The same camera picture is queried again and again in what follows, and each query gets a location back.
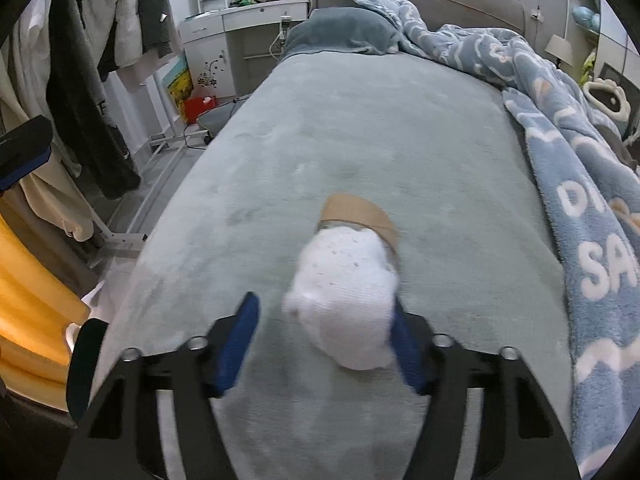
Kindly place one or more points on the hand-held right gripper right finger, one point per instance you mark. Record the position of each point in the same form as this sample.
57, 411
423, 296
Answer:
407, 350

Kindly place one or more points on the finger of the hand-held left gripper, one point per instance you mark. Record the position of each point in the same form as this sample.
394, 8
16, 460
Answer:
25, 170

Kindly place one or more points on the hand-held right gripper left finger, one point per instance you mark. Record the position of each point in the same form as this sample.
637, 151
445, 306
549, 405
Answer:
232, 350

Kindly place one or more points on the white sock with tan cuff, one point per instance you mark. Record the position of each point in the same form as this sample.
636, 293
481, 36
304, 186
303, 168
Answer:
345, 300

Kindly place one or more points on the clear cup with brown sleeve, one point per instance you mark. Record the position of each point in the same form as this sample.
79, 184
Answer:
360, 215

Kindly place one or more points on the dark teal waste bin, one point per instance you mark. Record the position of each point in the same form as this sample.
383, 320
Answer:
82, 375

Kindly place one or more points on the beige coat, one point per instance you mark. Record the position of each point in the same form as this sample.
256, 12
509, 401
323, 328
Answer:
45, 195

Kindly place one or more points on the black grey hoodie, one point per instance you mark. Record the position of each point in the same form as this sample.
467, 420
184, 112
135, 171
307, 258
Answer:
80, 85

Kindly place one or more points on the taupe curtain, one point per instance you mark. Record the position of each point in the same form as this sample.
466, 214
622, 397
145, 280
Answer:
60, 265

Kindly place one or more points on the orange curtain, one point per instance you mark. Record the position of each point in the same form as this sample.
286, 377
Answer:
30, 310

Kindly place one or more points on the yellow green picture box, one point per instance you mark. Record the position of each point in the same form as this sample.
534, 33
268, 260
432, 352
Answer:
180, 85

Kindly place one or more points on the white puffer jacket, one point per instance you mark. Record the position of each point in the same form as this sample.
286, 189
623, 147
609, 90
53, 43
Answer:
120, 15

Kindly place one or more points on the red box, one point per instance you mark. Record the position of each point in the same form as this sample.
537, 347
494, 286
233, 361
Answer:
200, 107

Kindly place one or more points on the grey floor cushion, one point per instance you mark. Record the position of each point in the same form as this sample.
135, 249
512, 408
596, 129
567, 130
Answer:
217, 117

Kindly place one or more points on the dark green jacket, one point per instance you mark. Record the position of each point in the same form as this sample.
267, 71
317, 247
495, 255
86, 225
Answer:
155, 5

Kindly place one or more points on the bed with grey-green sheet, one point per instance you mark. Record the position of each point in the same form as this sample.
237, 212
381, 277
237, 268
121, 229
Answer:
375, 135

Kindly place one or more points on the blue patterned blanket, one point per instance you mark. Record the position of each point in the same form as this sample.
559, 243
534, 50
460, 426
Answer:
575, 160

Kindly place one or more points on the white dressing table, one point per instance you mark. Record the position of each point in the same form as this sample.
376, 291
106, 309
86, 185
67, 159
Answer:
240, 17

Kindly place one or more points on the white flower-shaped plush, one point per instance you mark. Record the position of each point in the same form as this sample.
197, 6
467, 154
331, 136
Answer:
607, 105

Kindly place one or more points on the grey-blue pillow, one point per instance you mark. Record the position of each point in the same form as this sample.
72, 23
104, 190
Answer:
345, 30

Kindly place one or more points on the white lamp shade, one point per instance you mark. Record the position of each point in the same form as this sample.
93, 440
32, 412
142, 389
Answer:
559, 50

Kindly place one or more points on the green toy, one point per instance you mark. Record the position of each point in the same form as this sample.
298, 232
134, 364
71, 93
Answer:
590, 67

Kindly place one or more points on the blue plush toy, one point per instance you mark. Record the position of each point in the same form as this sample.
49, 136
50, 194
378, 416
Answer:
586, 17

